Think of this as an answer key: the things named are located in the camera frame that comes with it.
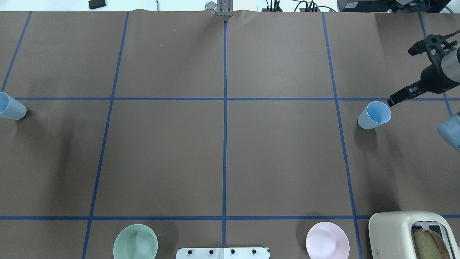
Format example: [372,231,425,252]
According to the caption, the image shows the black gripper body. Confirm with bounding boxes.
[419,65,460,94]

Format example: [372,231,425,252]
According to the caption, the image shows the light blue cup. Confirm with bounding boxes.
[358,101,392,130]
[0,92,27,120]

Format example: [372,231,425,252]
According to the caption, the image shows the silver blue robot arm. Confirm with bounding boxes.
[386,47,460,151]

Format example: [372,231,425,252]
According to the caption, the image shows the cream toaster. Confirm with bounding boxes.
[368,210,459,259]

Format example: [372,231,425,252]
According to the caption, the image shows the toast slice in toaster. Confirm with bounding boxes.
[413,229,450,259]

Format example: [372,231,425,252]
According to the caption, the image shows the pink bowl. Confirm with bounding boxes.
[305,222,350,259]

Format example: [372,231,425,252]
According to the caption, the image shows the small metal tin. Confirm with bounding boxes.
[205,1,217,10]

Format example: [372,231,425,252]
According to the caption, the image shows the mint green bowl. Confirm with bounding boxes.
[113,224,159,259]

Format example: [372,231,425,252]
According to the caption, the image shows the aluminium frame post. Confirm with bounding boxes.
[216,0,234,17]

